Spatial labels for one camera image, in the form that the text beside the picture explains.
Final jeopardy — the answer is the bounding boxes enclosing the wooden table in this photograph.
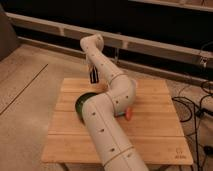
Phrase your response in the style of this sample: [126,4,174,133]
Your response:
[41,78,193,165]

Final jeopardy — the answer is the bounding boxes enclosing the black cables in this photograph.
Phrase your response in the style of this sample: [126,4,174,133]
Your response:
[171,41,213,171]

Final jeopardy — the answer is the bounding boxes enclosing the green ceramic bowl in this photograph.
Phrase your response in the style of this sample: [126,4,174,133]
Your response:
[75,92,96,121]

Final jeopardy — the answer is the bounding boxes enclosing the black white striped eraser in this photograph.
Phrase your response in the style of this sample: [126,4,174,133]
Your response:
[90,67,99,84]

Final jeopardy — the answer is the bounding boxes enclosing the grey cabinet corner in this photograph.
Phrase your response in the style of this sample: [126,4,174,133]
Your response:
[0,4,20,61]

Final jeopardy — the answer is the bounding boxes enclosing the orange carrot toy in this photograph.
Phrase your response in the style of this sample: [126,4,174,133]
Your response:
[125,107,133,121]

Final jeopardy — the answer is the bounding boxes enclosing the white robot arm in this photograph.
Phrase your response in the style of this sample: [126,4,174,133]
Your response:
[80,34,149,171]

